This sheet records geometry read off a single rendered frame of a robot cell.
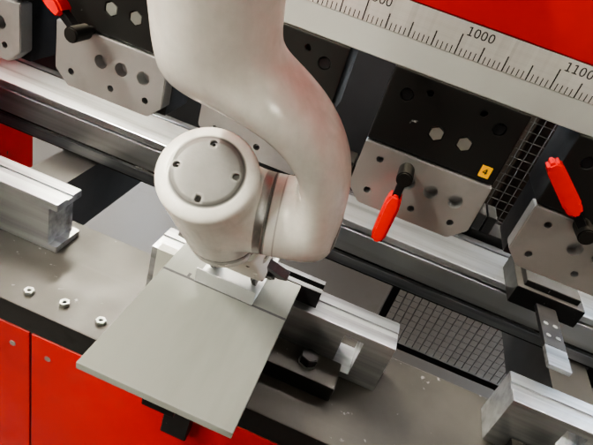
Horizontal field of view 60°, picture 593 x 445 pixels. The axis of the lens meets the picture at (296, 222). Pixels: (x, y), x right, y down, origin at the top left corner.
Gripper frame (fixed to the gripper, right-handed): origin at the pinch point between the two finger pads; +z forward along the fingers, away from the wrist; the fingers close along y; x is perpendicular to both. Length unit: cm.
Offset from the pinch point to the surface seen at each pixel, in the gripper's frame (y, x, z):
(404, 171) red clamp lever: -15.3, -12.7, -18.7
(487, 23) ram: -16.9, -26.2, -27.9
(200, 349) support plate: -1.6, 12.2, -7.3
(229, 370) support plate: -5.8, 13.0, -8.0
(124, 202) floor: 91, -37, 166
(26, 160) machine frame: 85, -18, 75
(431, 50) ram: -12.9, -23.5, -24.7
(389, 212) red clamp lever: -15.7, -9.5, -14.6
